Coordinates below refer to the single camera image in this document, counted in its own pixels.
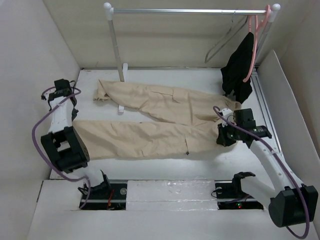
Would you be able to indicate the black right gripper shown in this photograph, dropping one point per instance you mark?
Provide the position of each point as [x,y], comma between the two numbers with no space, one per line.
[222,139]

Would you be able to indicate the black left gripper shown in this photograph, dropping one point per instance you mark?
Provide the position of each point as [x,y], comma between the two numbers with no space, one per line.
[74,113]

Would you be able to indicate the beige trousers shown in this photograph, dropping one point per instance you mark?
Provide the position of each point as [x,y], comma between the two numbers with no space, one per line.
[184,122]

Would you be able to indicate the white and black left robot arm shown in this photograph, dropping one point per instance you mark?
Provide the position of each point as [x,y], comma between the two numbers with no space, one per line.
[63,145]

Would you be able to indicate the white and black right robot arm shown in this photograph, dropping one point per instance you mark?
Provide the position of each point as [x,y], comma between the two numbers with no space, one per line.
[289,201]

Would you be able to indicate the black garment on hanger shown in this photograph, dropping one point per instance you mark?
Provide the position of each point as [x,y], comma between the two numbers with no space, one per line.
[237,69]

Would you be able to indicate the pink plastic hanger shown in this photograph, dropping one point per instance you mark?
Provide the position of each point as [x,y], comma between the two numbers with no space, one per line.
[255,32]

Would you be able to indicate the white and silver clothes rack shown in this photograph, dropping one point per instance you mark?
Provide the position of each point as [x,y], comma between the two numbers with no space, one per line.
[122,68]

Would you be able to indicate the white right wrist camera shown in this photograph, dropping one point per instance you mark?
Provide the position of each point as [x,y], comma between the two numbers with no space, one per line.
[227,114]

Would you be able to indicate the aluminium rail right side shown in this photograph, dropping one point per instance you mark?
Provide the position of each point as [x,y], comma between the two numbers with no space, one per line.
[266,114]

